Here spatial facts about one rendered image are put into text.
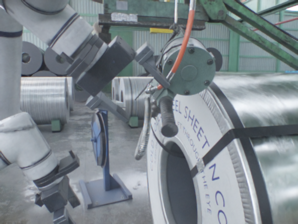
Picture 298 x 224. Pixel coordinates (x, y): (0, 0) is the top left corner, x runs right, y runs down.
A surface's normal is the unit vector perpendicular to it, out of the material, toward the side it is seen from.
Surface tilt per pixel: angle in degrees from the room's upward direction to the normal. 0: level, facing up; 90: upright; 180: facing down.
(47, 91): 64
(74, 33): 92
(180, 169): 91
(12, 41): 119
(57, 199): 96
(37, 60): 90
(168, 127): 115
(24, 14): 139
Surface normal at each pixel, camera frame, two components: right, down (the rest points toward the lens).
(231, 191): -0.97, 0.04
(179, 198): 0.20, -0.50
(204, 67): 0.01, 0.56
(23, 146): 0.52, 0.15
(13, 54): 0.80, 0.54
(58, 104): 0.25, 0.21
